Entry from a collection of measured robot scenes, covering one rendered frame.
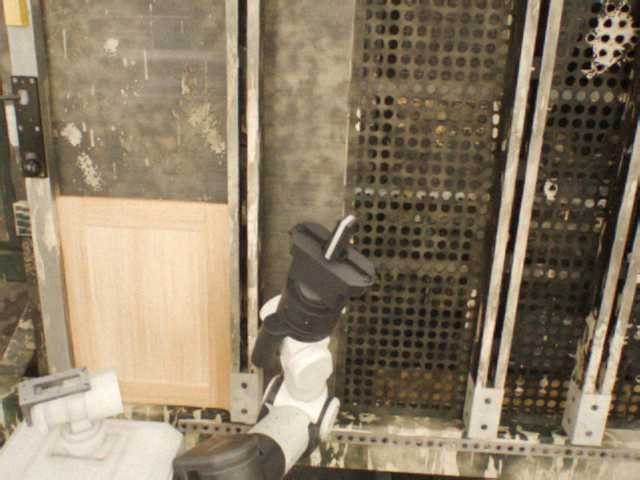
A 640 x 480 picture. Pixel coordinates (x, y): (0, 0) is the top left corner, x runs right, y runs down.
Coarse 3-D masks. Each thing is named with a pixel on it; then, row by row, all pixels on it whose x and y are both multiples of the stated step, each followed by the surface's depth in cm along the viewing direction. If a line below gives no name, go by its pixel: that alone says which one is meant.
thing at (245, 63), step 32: (256, 0) 101; (256, 32) 102; (256, 64) 104; (256, 96) 106; (256, 128) 108; (256, 160) 110; (256, 192) 112; (256, 224) 114; (256, 256) 116; (256, 288) 118; (256, 320) 120; (256, 384) 125; (256, 416) 127
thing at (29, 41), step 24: (24, 48) 109; (24, 72) 110; (48, 96) 115; (48, 120) 115; (48, 144) 116; (48, 168) 116; (48, 192) 117; (48, 216) 119; (48, 240) 121; (48, 264) 122; (48, 288) 124; (48, 312) 126; (48, 336) 128; (48, 360) 130; (72, 360) 131
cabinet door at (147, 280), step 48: (96, 240) 123; (144, 240) 122; (192, 240) 121; (96, 288) 126; (144, 288) 125; (192, 288) 125; (96, 336) 130; (144, 336) 129; (192, 336) 128; (144, 384) 133; (192, 384) 132
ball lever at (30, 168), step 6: (30, 156) 113; (24, 162) 104; (30, 162) 104; (36, 162) 104; (24, 168) 104; (30, 168) 104; (36, 168) 104; (42, 168) 105; (24, 174) 105; (30, 174) 104; (36, 174) 105; (42, 174) 106
